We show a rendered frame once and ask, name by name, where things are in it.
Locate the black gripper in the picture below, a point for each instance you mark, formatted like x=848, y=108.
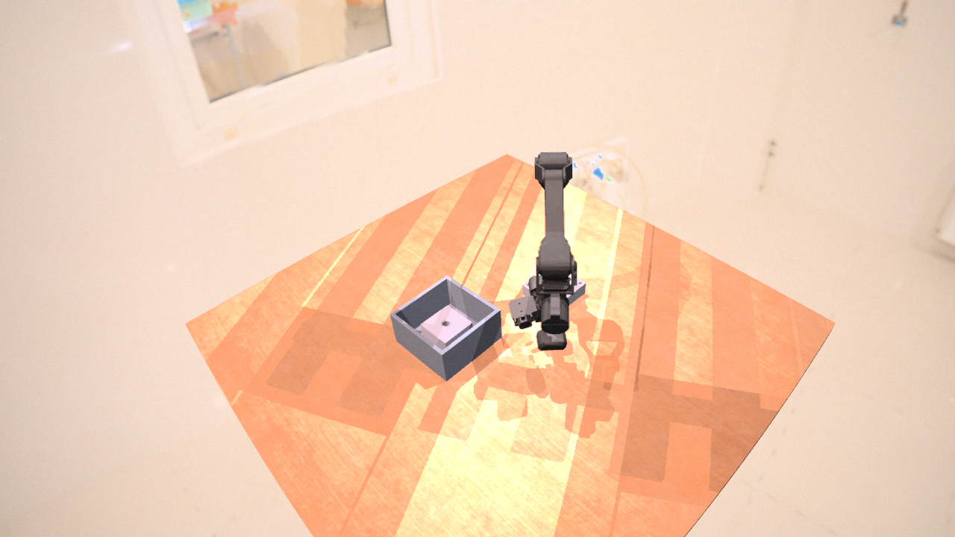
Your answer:
x=546, y=341

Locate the white square plate with hole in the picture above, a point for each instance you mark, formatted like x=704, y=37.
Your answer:
x=445, y=327

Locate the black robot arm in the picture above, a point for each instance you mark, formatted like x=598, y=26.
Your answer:
x=555, y=261

